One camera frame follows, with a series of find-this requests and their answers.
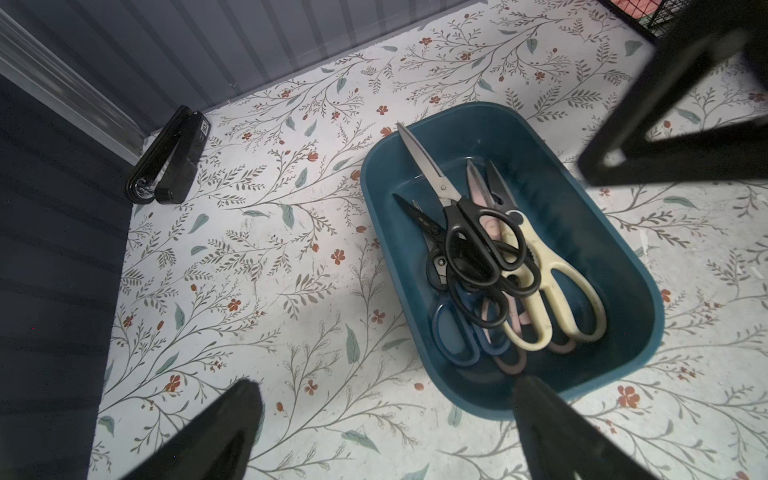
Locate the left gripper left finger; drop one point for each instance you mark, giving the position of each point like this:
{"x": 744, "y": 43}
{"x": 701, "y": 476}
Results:
{"x": 216, "y": 444}

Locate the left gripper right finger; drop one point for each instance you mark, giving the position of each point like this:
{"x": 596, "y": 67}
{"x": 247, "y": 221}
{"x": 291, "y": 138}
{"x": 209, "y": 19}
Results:
{"x": 560, "y": 444}

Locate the blue handled scissors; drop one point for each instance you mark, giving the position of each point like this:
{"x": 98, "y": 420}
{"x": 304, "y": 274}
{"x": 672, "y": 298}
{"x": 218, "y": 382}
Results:
{"x": 459, "y": 340}

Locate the large black scissors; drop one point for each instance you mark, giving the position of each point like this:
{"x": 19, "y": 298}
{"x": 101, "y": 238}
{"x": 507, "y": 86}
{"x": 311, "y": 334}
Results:
{"x": 520, "y": 283}

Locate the teal plastic storage box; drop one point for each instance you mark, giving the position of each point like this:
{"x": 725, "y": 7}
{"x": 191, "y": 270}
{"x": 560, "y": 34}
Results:
{"x": 562, "y": 214}

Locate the medium black scissors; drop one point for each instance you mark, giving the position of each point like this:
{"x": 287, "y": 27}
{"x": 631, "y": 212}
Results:
{"x": 464, "y": 231}

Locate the pink kitchen scissors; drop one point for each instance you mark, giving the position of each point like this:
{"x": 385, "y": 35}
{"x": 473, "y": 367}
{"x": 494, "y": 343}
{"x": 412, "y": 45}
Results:
{"x": 481, "y": 195}

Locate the small black scissors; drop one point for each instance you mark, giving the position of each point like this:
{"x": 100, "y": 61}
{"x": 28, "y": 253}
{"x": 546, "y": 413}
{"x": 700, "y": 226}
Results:
{"x": 438, "y": 264}

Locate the black stapler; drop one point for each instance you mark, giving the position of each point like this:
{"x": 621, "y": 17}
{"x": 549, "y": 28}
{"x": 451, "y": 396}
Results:
{"x": 166, "y": 171}

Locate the black wire desk organizer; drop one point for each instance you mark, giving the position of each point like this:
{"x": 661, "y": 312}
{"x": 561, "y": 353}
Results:
{"x": 652, "y": 19}

